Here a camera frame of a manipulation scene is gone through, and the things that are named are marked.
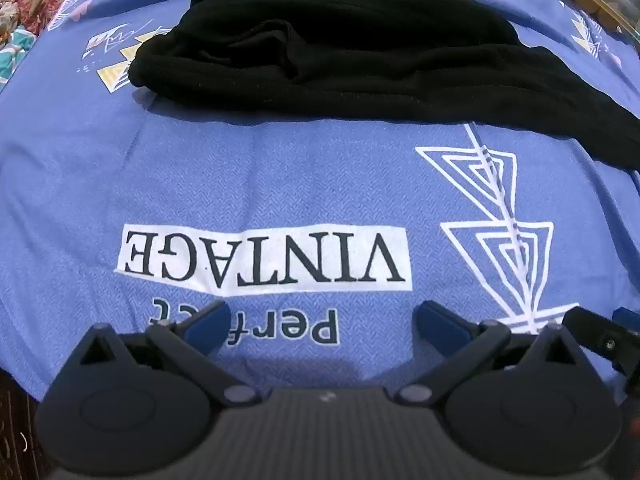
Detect black pants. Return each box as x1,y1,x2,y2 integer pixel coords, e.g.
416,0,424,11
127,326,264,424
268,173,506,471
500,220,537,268
128,0,640,171

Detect blue printed bedsheet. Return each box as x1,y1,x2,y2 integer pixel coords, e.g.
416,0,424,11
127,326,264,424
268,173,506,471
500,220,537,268
0,0,640,403

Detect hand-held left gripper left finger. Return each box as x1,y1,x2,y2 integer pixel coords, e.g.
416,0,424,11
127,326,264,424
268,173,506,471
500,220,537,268
75,302,254,408

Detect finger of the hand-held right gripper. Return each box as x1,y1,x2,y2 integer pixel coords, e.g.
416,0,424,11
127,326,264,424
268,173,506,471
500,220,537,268
564,306,640,377

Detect teal patterned cloth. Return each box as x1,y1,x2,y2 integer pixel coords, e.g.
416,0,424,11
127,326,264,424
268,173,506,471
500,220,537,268
0,2,40,92

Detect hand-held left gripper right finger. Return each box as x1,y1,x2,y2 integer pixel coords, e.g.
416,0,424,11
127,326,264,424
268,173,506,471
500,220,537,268
397,300,584,408

